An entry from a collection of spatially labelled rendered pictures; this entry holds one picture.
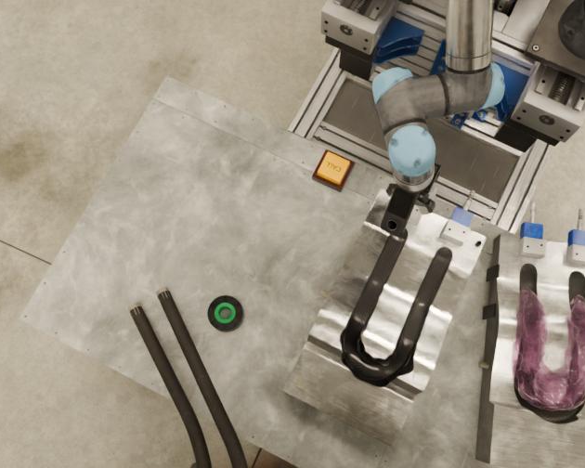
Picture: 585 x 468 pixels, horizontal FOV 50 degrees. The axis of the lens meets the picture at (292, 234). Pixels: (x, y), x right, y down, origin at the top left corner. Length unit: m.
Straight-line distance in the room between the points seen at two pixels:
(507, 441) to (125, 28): 2.13
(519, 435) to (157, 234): 0.91
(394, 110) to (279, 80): 1.50
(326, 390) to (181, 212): 0.55
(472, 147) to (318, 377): 1.18
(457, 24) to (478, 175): 1.21
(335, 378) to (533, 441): 0.42
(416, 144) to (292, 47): 1.63
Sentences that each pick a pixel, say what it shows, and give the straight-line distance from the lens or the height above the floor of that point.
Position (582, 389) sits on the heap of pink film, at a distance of 1.48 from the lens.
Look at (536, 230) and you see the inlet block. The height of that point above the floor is 0.87.
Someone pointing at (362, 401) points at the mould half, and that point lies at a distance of 1.39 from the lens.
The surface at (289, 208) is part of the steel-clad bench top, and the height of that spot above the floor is 0.80.
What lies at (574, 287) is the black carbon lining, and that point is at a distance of 1.54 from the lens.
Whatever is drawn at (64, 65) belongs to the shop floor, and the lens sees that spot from 2.77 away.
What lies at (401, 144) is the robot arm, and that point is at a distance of 1.05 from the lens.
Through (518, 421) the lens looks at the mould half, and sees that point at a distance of 1.40.
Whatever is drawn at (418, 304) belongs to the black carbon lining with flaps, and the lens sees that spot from 1.40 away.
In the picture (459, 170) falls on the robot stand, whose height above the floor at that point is 0.21.
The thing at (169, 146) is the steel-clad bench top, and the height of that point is 0.80.
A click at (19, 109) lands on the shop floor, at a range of 2.74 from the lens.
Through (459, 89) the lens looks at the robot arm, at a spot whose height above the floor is 1.27.
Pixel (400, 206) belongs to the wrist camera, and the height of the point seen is 1.08.
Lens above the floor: 2.24
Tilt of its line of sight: 75 degrees down
